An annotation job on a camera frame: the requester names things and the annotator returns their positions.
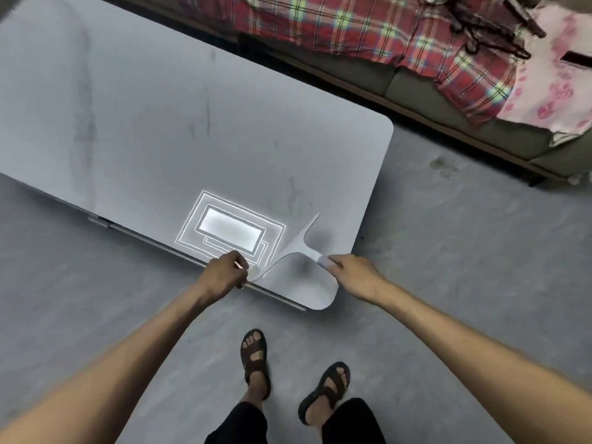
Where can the olive green sofa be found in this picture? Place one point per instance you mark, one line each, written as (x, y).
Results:
(360, 83)

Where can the white squeegee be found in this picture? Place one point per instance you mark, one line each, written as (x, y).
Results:
(296, 247)

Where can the brown left sandal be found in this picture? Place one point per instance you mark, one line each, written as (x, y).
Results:
(254, 360)

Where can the red plaid blanket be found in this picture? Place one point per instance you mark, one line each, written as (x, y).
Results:
(351, 27)

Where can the person's right hand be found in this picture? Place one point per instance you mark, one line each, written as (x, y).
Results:
(358, 277)

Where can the person's right forearm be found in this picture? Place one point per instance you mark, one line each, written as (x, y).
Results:
(471, 351)

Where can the person's left hand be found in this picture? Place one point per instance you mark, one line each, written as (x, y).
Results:
(222, 277)

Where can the brown sandal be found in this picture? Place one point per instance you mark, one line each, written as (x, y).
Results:
(326, 393)
(254, 360)

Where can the person's left fingers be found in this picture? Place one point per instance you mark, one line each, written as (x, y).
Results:
(241, 272)

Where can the pink floral cloth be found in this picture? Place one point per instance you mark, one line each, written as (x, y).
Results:
(545, 87)

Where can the metal table frame rail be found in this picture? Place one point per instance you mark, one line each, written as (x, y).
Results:
(185, 258)

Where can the small black rectangular tag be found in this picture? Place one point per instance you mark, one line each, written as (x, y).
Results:
(577, 58)

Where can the person's right fingers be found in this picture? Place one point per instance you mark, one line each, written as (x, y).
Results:
(335, 265)

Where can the person's left forearm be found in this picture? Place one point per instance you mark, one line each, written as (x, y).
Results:
(115, 369)

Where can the black trousers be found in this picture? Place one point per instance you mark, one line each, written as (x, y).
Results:
(240, 425)

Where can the brown right sandal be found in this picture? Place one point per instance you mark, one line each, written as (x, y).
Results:
(326, 393)

